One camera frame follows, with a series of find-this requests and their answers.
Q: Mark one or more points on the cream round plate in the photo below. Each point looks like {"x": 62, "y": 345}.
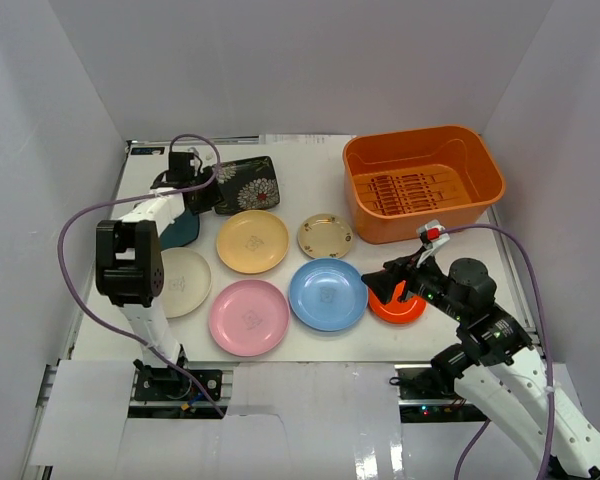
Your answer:
{"x": 187, "y": 283}

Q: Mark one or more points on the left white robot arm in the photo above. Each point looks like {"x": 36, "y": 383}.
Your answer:
{"x": 130, "y": 271}

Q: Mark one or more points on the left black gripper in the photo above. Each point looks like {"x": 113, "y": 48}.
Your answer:
{"x": 200, "y": 195}

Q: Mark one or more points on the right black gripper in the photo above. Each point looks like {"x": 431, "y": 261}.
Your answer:
{"x": 398, "y": 270}

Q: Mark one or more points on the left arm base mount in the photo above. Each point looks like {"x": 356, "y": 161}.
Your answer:
{"x": 157, "y": 384}

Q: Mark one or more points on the small orange round plate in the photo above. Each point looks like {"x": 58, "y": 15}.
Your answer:
{"x": 395, "y": 311}

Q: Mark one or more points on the orange plastic bin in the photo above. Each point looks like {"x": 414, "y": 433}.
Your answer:
{"x": 396, "y": 182}

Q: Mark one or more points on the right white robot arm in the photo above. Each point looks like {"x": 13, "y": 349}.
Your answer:
{"x": 495, "y": 365}

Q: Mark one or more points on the black label sticker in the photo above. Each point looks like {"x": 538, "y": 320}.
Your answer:
{"x": 146, "y": 151}

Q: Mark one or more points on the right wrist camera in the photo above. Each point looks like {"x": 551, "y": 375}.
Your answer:
{"x": 433, "y": 235}

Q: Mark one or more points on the pink round plate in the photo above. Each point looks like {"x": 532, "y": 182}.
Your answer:
{"x": 249, "y": 318}

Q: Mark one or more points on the yellow round plate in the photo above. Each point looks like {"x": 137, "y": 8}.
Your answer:
{"x": 252, "y": 242}

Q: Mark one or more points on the black floral square plate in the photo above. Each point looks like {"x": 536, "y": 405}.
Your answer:
{"x": 247, "y": 184}

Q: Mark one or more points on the teal square plate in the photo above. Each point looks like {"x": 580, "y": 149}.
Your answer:
{"x": 183, "y": 231}

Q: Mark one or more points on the small beige patterned plate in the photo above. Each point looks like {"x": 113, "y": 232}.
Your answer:
{"x": 325, "y": 235}

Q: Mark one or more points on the blue round plate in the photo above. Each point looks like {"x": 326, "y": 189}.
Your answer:
{"x": 328, "y": 295}

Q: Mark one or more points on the white paper sheet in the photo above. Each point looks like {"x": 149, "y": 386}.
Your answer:
{"x": 304, "y": 139}

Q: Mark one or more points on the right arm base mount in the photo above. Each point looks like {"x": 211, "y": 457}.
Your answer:
{"x": 422, "y": 399}

